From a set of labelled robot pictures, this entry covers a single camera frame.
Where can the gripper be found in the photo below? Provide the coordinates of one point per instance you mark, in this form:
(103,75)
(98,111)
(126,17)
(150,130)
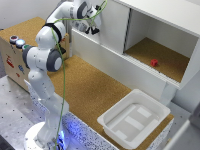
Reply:
(95,20)

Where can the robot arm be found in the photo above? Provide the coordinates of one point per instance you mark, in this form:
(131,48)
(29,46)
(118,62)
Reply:
(41,76)

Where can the white sliding door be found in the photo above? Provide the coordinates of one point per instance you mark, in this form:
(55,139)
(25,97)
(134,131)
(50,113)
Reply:
(115,30)

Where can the white cabinet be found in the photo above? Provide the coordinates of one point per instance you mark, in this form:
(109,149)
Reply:
(116,68)

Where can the pink block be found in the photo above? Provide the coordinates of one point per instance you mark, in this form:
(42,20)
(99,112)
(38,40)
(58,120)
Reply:
(154,62)

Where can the green button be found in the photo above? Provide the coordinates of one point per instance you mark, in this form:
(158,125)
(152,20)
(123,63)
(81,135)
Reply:
(25,46)

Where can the blue button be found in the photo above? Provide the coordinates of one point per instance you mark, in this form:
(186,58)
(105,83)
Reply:
(20,42)

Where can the red button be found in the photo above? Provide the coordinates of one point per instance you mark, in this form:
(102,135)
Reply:
(14,39)

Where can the white plastic box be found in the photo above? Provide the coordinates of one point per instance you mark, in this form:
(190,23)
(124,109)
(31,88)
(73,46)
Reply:
(135,120)

